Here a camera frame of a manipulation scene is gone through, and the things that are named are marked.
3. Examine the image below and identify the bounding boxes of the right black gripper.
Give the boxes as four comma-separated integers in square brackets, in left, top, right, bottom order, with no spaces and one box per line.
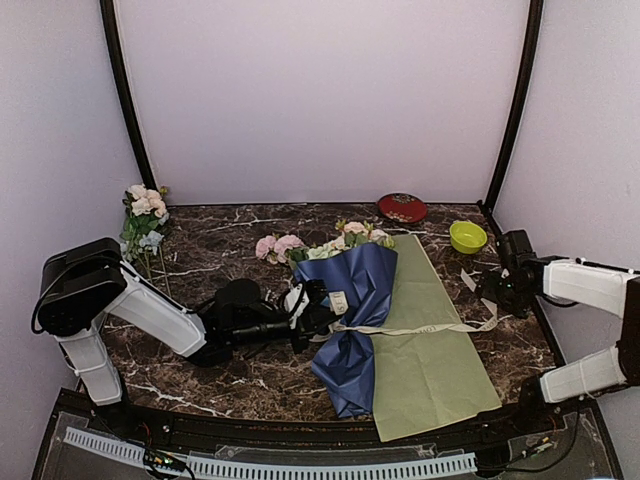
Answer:
[474,269,532,319]

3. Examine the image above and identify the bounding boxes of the cream ribbon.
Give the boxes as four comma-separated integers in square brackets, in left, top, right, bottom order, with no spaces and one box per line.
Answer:
[329,298,500,336]

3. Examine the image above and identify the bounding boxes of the light blue wrapping paper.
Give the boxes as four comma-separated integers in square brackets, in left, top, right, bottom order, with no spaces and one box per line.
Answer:
[294,243,398,418]

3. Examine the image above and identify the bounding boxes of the cream rose stem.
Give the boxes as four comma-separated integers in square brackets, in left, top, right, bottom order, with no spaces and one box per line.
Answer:
[332,219,395,250]

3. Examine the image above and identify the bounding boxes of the pink rose stem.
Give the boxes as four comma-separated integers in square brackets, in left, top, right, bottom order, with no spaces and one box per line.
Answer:
[255,234,305,264]

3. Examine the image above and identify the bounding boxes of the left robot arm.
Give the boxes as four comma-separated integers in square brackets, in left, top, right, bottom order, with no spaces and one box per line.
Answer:
[31,238,338,436]

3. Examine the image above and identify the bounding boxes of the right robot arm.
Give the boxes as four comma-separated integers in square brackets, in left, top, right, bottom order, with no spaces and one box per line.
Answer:
[477,256,639,434]

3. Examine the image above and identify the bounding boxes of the lime green bowl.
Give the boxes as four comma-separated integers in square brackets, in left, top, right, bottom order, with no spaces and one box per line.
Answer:
[449,221,488,255]

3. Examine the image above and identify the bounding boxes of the yellow-green wrapping paper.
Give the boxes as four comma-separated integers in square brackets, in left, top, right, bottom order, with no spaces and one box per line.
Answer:
[372,235,502,442]

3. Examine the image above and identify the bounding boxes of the remaining white rose stems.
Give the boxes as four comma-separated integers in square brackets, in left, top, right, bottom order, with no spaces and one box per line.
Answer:
[120,184,170,281]

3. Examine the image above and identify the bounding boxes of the red decorated round plate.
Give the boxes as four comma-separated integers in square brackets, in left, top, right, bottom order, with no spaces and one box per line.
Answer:
[376,193,428,224]

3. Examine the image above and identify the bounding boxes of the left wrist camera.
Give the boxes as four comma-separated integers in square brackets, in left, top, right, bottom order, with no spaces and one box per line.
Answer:
[213,278,288,330]

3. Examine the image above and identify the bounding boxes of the white slotted cable duct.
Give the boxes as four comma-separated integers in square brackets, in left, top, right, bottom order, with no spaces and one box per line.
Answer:
[63,427,477,479]

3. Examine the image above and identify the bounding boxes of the right black frame post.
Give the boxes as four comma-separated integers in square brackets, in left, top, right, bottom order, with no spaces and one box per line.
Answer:
[483,0,544,212]

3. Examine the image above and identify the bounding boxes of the black frame post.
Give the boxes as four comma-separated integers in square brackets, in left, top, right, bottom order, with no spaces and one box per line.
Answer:
[99,0,157,188]
[483,0,544,212]

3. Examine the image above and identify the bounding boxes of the left black frame post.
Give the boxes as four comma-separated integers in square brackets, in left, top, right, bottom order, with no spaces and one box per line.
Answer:
[99,0,157,188]

